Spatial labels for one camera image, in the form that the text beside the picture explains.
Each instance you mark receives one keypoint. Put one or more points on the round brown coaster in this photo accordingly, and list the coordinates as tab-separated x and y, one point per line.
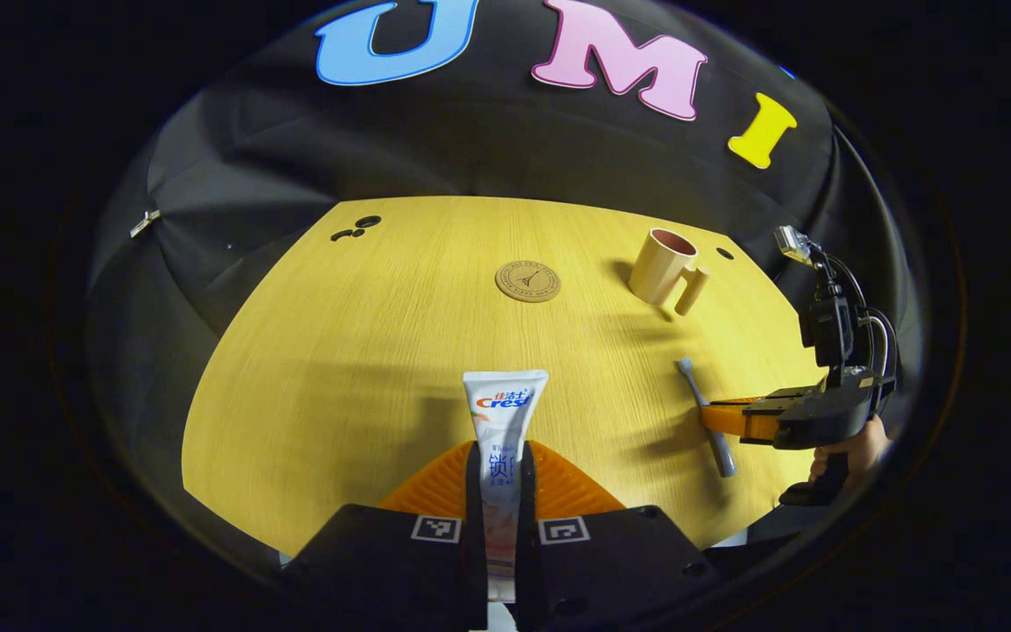
527	282

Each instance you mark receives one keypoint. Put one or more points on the black backdrop cloth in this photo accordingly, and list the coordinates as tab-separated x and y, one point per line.
295	149

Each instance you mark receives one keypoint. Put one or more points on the grey white toothbrush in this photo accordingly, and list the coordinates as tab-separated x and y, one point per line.
706	412

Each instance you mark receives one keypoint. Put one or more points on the white cloth clip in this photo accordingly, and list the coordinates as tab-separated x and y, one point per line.
145	223

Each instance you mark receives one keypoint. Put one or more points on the beige cup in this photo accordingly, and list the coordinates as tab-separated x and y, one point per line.
656	268

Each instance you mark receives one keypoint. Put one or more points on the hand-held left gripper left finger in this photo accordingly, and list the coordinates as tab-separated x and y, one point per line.
474	544

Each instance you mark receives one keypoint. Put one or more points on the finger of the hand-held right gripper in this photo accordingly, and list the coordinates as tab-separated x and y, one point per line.
738	423
786	397

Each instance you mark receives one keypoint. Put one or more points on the white toothpaste tube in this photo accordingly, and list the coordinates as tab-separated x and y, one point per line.
505	412

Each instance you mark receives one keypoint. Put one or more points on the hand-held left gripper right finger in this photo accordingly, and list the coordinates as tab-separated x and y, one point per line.
527	544

